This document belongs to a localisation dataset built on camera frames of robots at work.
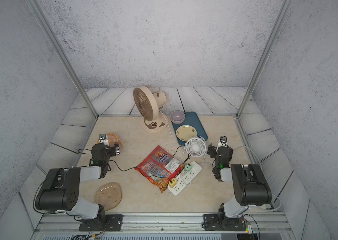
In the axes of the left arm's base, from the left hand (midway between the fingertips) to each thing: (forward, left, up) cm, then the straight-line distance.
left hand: (111, 142), depth 94 cm
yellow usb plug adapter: (-25, -37, -2) cm, 45 cm away
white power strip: (-21, -44, -6) cm, 49 cm away
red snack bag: (-15, -30, -5) cm, 34 cm away
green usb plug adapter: (-17, -46, -3) cm, 49 cm away
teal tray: (+27, -53, -8) cm, 60 cm away
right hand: (-3, -68, 0) cm, 68 cm away
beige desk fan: (+14, -24, +18) cm, 33 cm away
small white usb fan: (-4, -52, 0) cm, 52 cm away
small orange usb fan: (+3, 0, 0) cm, 3 cm away
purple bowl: (+26, -42, -5) cm, 50 cm away
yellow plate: (+13, -48, -8) cm, 50 cm away
